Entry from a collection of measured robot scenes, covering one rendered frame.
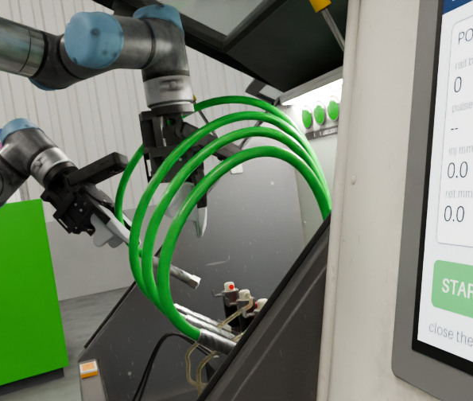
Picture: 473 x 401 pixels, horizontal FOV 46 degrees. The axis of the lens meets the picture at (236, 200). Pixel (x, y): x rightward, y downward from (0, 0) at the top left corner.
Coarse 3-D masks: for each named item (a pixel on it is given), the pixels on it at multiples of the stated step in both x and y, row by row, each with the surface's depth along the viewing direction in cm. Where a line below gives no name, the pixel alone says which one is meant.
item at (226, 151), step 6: (186, 126) 88; (192, 126) 88; (180, 132) 88; (186, 132) 88; (192, 132) 88; (204, 138) 89; (210, 138) 89; (204, 144) 89; (228, 144) 90; (234, 144) 91; (222, 150) 90; (228, 150) 90; (234, 150) 90; (240, 150) 91; (216, 156) 93; (222, 156) 90; (228, 156) 90
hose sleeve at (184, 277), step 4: (156, 260) 100; (156, 264) 100; (172, 268) 100; (176, 268) 100; (172, 272) 99; (176, 272) 99; (180, 272) 100; (184, 272) 100; (176, 276) 100; (180, 276) 99; (184, 276) 99; (188, 276) 100; (180, 280) 100; (184, 280) 99; (188, 280) 99
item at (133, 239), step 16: (240, 112) 83; (256, 112) 84; (208, 128) 82; (288, 128) 85; (192, 144) 81; (304, 144) 86; (176, 160) 81; (160, 176) 80; (144, 192) 79; (144, 208) 79; (144, 288) 79; (176, 304) 81; (208, 320) 82
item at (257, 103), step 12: (228, 96) 97; (240, 96) 97; (204, 108) 98; (264, 108) 97; (276, 108) 96; (168, 120) 98; (288, 120) 96; (300, 132) 96; (132, 168) 99; (120, 180) 100; (120, 192) 100; (120, 204) 100; (120, 216) 100
